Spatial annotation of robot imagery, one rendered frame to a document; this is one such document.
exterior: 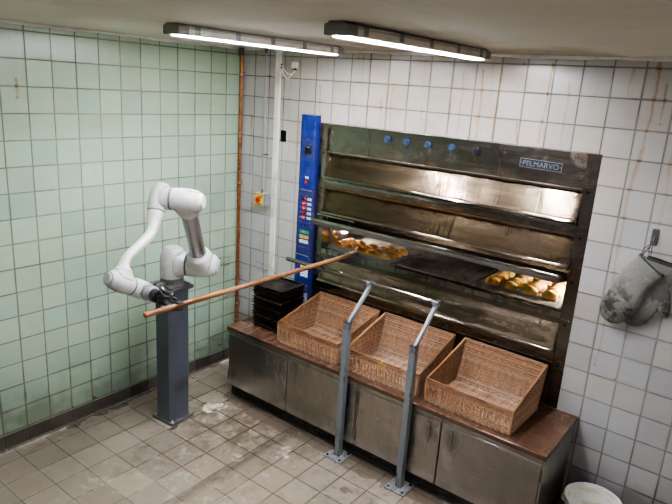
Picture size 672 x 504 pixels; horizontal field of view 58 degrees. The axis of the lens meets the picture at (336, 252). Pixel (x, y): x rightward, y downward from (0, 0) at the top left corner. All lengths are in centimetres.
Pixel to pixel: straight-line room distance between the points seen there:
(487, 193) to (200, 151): 219
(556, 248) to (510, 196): 40
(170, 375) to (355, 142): 205
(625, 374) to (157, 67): 352
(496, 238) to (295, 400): 178
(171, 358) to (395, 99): 230
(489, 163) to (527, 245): 54
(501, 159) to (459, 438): 165
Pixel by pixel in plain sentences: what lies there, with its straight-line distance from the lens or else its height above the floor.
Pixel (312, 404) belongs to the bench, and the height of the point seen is 26.
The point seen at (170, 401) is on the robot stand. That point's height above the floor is 18.
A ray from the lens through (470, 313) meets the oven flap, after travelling 399.
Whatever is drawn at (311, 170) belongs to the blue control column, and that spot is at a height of 175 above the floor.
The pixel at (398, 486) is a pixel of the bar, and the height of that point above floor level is 2.
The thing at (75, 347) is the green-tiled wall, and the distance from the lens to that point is 451.
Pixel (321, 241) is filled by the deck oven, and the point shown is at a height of 123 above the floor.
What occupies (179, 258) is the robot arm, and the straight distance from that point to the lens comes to 409.
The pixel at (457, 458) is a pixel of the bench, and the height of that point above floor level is 34.
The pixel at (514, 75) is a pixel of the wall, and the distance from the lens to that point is 372.
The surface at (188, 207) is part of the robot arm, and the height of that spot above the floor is 163.
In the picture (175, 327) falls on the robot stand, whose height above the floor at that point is 73.
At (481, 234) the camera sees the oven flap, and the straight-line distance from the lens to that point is 384.
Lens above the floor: 238
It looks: 16 degrees down
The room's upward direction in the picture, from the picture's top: 4 degrees clockwise
